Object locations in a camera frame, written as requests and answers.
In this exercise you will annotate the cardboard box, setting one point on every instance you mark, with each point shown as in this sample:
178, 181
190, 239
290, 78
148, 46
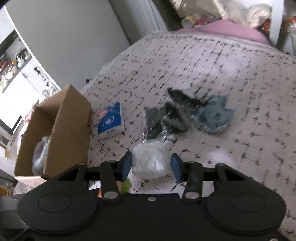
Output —
66, 118

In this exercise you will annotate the blue tissue pack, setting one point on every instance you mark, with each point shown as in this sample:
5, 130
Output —
111, 121

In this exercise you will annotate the black item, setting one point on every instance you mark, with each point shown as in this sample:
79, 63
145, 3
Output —
162, 121

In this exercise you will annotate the crumpled white bags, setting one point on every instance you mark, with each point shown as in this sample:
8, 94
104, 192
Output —
211, 11

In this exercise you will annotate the pink pillow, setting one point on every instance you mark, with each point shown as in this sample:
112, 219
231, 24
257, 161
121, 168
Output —
229, 29

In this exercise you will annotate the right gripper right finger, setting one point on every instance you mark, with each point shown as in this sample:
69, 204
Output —
190, 172

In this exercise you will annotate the white bagged soft item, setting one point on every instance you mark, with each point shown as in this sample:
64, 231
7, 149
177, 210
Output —
150, 161

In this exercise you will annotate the black sock bundle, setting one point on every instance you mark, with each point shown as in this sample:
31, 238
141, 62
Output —
179, 97

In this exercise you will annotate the patterned bed cover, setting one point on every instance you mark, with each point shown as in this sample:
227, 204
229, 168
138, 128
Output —
180, 137

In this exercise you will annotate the paper cup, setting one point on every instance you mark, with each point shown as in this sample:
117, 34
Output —
189, 21

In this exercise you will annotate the grey plush toy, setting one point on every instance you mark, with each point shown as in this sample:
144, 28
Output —
40, 156

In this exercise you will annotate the blue fuzzy cloth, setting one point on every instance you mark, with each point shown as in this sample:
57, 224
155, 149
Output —
214, 116

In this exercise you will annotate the burger squishy toy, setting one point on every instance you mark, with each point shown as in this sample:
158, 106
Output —
123, 187

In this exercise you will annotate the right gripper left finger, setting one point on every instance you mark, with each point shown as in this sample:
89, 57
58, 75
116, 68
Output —
112, 172

